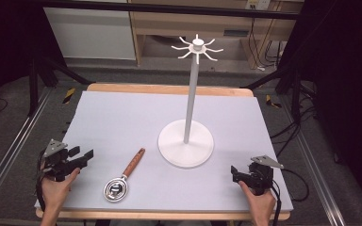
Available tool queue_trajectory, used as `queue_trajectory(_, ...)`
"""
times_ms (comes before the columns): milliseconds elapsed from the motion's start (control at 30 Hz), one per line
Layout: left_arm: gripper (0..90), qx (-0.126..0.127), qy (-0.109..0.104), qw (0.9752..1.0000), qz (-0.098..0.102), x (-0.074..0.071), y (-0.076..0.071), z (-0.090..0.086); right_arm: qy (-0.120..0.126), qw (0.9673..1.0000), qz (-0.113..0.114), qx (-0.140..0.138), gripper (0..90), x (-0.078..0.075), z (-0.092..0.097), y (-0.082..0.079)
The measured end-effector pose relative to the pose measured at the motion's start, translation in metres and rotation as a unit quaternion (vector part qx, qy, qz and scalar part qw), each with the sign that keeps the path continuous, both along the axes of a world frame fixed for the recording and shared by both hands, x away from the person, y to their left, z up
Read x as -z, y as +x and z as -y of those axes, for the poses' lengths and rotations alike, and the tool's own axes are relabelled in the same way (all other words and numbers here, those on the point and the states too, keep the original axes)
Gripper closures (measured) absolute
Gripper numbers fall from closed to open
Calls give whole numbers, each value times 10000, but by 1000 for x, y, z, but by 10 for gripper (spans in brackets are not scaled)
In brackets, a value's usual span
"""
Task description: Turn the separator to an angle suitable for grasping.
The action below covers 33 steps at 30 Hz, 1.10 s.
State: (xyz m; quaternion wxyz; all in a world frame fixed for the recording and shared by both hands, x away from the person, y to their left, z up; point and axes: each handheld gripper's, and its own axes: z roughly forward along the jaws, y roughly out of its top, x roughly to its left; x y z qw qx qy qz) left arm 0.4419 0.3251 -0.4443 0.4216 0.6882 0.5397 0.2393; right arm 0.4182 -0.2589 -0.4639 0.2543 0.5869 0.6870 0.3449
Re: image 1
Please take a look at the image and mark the aluminium floor rail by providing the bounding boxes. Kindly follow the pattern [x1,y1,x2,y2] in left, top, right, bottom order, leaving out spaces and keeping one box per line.
[281,93,348,226]
[0,88,54,218]

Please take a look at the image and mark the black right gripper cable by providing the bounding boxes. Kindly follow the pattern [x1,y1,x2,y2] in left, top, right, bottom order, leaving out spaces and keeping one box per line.
[270,169,311,226]

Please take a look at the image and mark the pale grey table mat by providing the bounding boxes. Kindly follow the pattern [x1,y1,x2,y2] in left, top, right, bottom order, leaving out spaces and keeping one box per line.
[33,90,294,212]

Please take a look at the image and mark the black crossbar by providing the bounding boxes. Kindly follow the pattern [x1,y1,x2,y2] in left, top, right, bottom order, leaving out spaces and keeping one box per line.
[39,0,300,21]

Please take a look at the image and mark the white cabinet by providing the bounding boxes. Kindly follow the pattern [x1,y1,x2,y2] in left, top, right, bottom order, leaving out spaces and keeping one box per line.
[42,7,137,61]

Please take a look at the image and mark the person's right hand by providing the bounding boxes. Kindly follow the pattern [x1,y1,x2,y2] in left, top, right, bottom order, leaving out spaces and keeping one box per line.
[239,180,277,222]

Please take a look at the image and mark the wooden table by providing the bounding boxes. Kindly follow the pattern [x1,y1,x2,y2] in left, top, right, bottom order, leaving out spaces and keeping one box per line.
[35,82,292,221]

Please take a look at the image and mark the person's left hand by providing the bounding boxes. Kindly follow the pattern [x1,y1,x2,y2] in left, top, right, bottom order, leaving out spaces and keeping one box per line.
[41,167,81,218]

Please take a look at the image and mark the white power strip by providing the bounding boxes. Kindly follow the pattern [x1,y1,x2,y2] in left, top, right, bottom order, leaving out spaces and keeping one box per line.
[245,0,271,11]

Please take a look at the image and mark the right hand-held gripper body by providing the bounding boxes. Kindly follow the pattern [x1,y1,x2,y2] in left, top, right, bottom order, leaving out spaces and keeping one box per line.
[239,154,286,196]

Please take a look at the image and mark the black frame stand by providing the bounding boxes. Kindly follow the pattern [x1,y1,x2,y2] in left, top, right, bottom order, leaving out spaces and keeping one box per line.
[27,46,92,118]
[239,64,319,123]

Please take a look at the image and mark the black floor cables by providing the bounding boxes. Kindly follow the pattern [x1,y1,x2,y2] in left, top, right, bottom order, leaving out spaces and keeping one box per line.
[269,105,319,158]

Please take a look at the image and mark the yellow black striped tape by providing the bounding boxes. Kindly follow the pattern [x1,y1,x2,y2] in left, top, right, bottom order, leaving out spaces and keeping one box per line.
[265,94,283,109]
[61,87,76,105]

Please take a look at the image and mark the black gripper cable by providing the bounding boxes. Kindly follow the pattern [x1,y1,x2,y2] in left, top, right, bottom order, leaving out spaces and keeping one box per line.
[270,169,311,226]
[35,150,47,212]

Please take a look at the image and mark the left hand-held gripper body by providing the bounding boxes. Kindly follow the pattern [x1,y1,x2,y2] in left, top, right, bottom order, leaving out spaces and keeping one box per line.
[40,138,89,183]

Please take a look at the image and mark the black hanging cables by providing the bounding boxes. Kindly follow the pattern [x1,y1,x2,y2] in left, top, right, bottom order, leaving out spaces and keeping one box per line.
[247,17,286,71]

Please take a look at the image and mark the metal ladle with wooden handle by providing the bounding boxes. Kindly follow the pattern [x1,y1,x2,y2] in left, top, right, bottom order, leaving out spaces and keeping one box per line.
[103,147,146,202]

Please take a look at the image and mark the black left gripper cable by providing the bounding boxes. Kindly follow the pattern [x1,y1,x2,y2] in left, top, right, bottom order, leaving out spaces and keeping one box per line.
[35,150,47,212]

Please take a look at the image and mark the white hook stand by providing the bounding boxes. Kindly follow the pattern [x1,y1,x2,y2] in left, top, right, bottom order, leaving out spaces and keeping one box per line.
[157,33,225,170]

